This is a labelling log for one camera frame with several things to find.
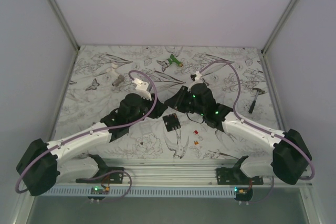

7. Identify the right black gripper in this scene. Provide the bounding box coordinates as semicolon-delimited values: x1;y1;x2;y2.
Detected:
164;86;205;116

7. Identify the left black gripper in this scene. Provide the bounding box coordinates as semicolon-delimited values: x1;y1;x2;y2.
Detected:
128;92;168;126

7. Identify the black fuse box base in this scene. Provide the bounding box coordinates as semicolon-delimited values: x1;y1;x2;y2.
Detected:
162;113;181;132

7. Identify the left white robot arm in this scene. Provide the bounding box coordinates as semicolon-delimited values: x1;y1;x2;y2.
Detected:
16;93;167;196

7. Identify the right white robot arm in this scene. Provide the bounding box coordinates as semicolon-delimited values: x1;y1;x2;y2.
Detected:
164;83;312;185

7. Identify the clear fuse box cover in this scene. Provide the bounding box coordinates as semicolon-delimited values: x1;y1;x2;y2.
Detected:
139;122;152;135

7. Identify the white and grey pipe fitting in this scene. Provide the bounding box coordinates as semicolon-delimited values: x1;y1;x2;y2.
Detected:
109;63;125;87

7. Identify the floral printed table mat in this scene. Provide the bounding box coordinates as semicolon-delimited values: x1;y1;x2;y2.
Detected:
48;45;288;161

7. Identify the small grey hammer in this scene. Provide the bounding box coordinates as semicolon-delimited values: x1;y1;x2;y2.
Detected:
248;88;265;114

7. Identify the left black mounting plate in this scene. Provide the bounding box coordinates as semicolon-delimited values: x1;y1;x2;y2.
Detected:
76;167;124;184

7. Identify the black mounting plate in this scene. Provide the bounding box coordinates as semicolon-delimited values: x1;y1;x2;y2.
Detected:
76;167;124;184
216;167;264;185

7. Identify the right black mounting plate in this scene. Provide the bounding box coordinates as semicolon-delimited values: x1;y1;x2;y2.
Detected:
216;167;264;185

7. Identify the left controller board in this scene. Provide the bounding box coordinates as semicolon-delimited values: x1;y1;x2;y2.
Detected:
90;186;110;195

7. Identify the controller board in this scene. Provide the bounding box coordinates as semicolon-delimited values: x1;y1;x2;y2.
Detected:
234;187;253;195
90;186;110;195

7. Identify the right controller board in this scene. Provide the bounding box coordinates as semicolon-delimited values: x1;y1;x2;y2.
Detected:
234;187;253;195

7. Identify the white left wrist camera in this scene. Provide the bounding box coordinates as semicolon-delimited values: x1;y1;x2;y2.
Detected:
132;78;152;101

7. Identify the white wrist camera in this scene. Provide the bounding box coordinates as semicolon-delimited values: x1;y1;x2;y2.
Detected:
188;71;202;90
132;78;152;101

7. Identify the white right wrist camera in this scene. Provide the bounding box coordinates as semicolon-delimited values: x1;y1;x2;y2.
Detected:
188;71;202;90

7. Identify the aluminium frame rail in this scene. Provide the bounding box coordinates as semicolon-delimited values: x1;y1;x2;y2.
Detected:
15;158;313;188

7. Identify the white slotted cable duct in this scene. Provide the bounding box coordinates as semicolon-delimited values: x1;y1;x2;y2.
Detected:
43;186;236;198

